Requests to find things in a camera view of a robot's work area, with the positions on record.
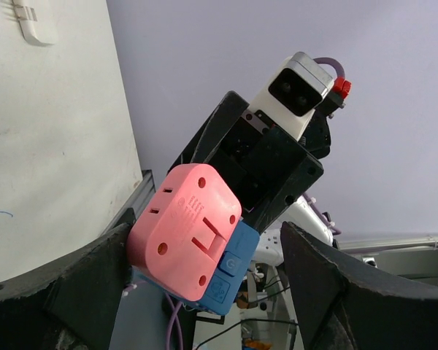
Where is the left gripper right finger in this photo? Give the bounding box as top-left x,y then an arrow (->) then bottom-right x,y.
280,222 -> 438,349

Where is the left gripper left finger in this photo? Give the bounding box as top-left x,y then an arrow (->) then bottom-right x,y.
0,209 -> 136,349

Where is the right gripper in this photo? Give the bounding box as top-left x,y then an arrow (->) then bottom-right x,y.
173,91 -> 323,230

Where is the blue pink cube socket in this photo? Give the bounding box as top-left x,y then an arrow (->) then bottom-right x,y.
127,215 -> 259,315

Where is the pink plug adapter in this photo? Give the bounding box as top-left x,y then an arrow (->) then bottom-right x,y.
126,163 -> 242,301

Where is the white plug adapter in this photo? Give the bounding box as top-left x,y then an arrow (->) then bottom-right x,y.
12,0 -> 58,47

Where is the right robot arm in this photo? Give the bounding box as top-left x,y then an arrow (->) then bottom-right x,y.
173,91 -> 333,245

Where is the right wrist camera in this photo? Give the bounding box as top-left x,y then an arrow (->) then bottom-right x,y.
243,52 -> 352,141

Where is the aluminium mounting rail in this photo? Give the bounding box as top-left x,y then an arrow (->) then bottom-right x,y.
101,170 -> 155,236

